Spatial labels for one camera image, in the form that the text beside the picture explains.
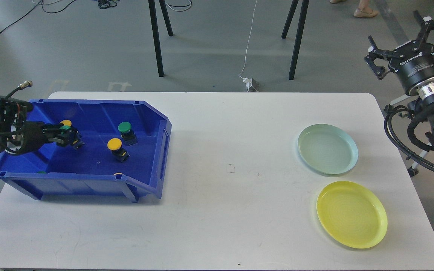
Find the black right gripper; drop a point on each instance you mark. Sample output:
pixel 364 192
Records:
pixel 420 67

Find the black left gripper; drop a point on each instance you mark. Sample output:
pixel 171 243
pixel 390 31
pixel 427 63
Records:
pixel 33 136

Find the green push button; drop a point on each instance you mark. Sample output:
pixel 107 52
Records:
pixel 127 134
pixel 70 136

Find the yellow push button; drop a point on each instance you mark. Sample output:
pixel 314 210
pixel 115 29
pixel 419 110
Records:
pixel 118 152
pixel 66 123

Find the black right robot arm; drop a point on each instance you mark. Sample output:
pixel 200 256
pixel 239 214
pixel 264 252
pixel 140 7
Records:
pixel 376 58

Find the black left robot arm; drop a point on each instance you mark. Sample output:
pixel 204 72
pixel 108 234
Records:
pixel 19 135

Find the light green plate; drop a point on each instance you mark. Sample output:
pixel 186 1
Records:
pixel 327 149

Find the yellow plate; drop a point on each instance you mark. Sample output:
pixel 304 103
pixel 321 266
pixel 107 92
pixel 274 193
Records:
pixel 352 214

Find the person's foot in shoe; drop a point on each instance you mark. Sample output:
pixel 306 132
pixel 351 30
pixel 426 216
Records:
pixel 365 13

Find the blue plastic bin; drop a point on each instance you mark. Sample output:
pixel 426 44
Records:
pixel 92 169

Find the black tripod leg right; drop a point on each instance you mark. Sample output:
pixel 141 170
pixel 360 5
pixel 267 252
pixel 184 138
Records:
pixel 299 32

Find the black tripod leg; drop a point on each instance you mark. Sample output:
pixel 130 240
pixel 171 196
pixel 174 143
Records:
pixel 155 30
pixel 299 32

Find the black tripod leg left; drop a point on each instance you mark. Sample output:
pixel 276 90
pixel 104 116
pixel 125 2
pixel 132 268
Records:
pixel 155 30

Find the grey power adapter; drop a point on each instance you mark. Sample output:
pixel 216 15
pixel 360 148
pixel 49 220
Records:
pixel 251 84

